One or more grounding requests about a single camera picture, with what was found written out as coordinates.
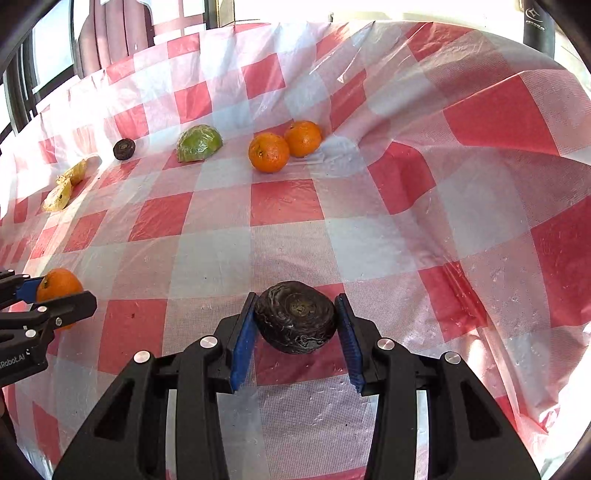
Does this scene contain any large dark mangosteen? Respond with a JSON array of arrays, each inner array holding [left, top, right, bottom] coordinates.
[[254, 281, 337, 354]]

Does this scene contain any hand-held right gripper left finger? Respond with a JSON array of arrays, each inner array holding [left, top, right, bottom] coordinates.
[[53, 292, 259, 480]]

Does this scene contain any green fruit half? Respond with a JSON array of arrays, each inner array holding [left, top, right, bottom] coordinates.
[[176, 125, 223, 163]]

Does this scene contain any dark window frame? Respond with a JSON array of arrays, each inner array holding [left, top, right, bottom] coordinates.
[[0, 0, 80, 139]]

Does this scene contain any orange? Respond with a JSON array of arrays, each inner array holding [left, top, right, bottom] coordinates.
[[248, 132, 291, 174], [36, 268, 85, 331], [284, 120, 323, 158]]

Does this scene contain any yellow fruit piece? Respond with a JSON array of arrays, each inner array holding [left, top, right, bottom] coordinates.
[[57, 156, 100, 186], [42, 180, 74, 212]]

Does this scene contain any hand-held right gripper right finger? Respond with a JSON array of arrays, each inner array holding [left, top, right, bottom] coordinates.
[[335, 293, 541, 480]]

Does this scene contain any black cylindrical object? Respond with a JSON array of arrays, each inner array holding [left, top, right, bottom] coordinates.
[[524, 0, 567, 59]]

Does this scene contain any red white checkered tablecloth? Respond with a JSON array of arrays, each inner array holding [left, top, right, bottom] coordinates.
[[0, 21, 591, 480]]

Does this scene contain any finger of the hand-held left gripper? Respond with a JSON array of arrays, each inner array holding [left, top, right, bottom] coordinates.
[[0, 290, 98, 348], [0, 270, 43, 306]]

